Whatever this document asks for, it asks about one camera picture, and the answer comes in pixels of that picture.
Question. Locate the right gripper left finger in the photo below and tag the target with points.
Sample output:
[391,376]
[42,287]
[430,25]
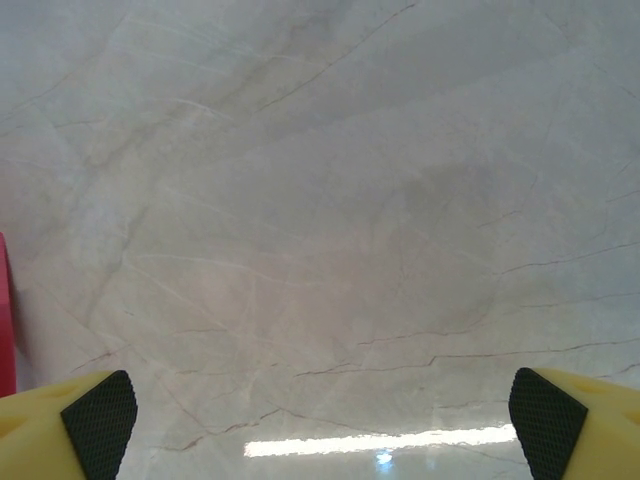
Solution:
[55,435]

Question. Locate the red cloth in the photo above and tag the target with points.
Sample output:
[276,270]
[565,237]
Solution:
[5,310]

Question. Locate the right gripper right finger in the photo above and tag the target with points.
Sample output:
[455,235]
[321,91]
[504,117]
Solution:
[585,430]

